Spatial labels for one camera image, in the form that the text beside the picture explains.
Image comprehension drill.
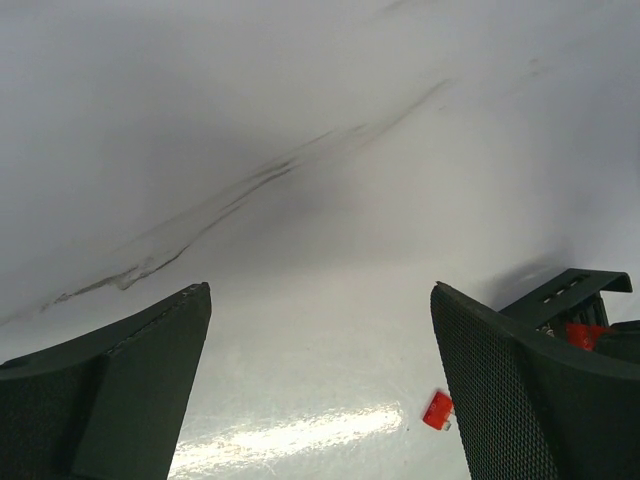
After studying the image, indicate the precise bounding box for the black fuse box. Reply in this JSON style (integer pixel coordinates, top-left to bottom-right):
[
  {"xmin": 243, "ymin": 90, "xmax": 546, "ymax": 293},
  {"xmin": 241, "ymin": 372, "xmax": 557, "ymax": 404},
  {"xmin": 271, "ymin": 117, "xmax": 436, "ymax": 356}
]
[{"xmin": 500, "ymin": 269, "xmax": 633, "ymax": 344}]

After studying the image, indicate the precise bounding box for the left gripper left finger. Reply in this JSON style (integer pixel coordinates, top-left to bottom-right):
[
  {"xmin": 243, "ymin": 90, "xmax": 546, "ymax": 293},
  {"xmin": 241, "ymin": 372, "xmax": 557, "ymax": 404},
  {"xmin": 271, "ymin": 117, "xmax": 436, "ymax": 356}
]
[{"xmin": 1, "ymin": 283, "xmax": 210, "ymax": 479}]

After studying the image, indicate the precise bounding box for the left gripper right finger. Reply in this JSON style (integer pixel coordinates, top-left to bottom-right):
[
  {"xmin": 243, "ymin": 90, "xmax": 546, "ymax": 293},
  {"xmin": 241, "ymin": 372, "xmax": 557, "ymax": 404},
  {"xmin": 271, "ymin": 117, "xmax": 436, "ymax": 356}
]
[{"xmin": 430, "ymin": 282, "xmax": 639, "ymax": 479}]

